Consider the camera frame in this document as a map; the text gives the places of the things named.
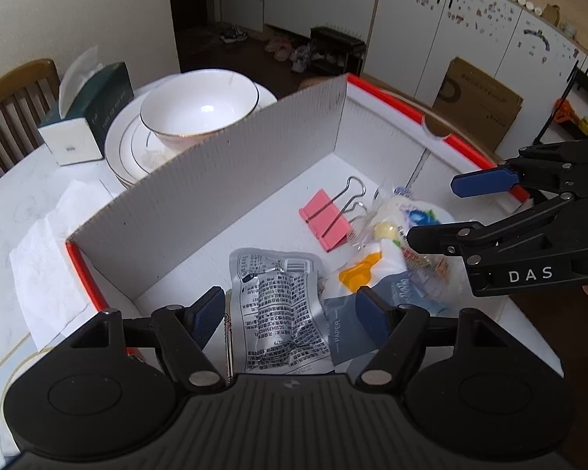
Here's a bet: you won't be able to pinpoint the pink slippers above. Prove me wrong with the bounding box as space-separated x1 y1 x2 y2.
265 36 295 62

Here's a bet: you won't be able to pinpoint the green and white tissue box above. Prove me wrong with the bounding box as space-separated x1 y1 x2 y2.
36 46 135 167

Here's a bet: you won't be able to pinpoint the silver foil packet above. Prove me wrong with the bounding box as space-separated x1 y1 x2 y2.
228 247 334 375

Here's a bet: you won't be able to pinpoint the white paper napkin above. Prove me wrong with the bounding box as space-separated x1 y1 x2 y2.
10 179 143 353

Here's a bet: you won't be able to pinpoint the black shoe rack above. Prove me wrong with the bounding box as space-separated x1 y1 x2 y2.
308 26 366 79

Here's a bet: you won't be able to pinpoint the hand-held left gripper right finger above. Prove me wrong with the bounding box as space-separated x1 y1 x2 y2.
355 286 508 392

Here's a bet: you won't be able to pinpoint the red cardboard box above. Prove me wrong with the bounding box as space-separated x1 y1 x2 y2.
65 72 564 378

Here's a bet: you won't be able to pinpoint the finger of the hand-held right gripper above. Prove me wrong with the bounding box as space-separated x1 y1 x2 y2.
406 193 588 266
450 138 588 200

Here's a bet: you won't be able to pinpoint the brown cardboard box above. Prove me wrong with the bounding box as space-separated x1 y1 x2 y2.
431 56 524 152

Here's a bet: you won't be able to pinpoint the clear colourful snack bag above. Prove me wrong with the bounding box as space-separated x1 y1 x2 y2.
353 187 454 299

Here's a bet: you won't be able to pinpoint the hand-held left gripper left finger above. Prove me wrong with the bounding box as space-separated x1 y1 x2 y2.
69 286 226 392

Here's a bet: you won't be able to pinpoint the wooden chair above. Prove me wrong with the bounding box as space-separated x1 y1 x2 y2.
0 59 62 184

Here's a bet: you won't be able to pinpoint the pink binder clip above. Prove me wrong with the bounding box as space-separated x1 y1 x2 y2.
298 176 368 254

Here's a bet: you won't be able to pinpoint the white wooden cabinet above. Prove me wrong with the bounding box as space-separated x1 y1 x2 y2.
265 0 588 123

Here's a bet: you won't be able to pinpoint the grey tissue pack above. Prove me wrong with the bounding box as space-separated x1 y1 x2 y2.
321 274 452 365

